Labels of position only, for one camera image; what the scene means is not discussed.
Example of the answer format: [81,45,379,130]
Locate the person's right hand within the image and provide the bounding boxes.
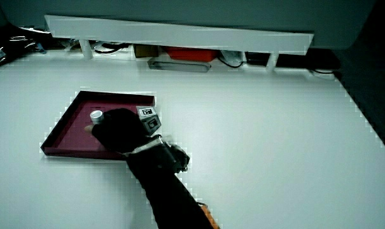
[84,106,163,156]

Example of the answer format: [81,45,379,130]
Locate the silver glue stick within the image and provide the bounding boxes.
[89,109,105,125]

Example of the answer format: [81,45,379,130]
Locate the person's right forearm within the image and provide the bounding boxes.
[125,136,216,229]

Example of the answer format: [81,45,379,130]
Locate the maroon shallow tray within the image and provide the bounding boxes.
[40,90,157,161]

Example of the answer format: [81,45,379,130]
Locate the brown cardboard box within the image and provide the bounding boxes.
[133,44,160,59]

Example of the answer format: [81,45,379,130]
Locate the grey flat case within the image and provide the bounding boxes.
[147,57,213,74]

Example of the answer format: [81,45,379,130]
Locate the orange box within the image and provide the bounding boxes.
[164,46,219,63]

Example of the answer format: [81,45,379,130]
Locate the white desk shelf riser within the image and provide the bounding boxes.
[44,14,315,73]

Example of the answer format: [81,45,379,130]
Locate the orange ribbed object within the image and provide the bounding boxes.
[199,203,221,229]

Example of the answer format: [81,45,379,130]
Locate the white plastic bag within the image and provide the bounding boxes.
[218,50,246,69]

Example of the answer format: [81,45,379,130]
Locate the black device under shelf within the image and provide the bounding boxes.
[244,48,342,71]

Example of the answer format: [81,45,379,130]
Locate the black cable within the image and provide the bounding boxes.
[94,42,130,55]

